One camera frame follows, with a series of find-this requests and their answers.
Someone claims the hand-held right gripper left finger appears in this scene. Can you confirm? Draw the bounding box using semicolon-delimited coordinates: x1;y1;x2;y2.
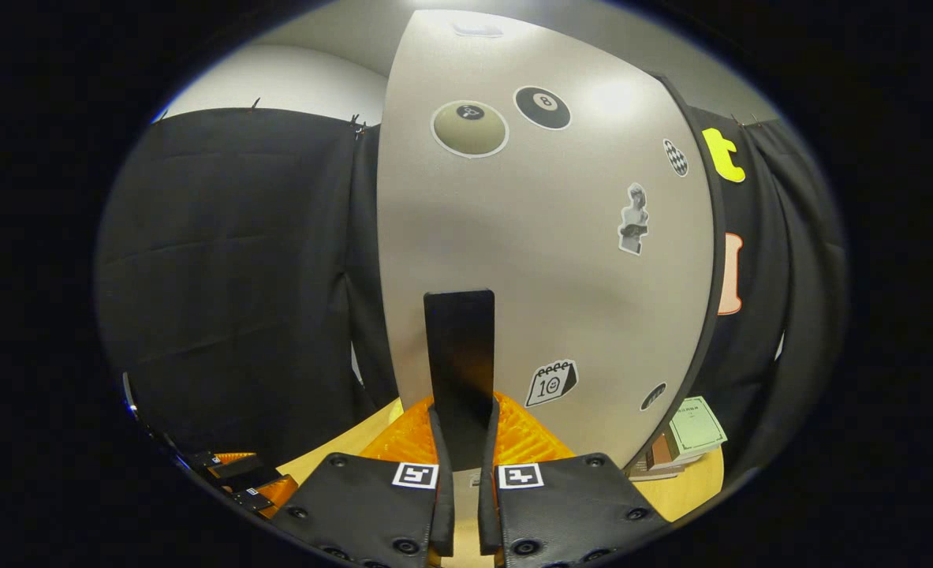
291;394;456;568

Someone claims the black cabinet door handle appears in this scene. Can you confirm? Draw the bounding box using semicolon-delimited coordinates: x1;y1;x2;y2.
424;290;496;472

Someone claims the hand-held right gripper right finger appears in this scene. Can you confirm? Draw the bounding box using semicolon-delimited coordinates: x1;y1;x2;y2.
478;392;672;568

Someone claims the black backdrop cloth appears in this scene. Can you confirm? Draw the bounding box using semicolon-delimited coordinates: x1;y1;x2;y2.
94;106;851;478

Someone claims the grey brown book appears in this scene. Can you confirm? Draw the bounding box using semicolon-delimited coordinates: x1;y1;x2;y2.
626;458;689;483

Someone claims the green booklet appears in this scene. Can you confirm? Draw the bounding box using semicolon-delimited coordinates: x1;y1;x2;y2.
667;396;729;457

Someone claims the beige cabinet door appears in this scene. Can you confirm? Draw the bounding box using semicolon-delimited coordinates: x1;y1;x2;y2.
376;9;718;474

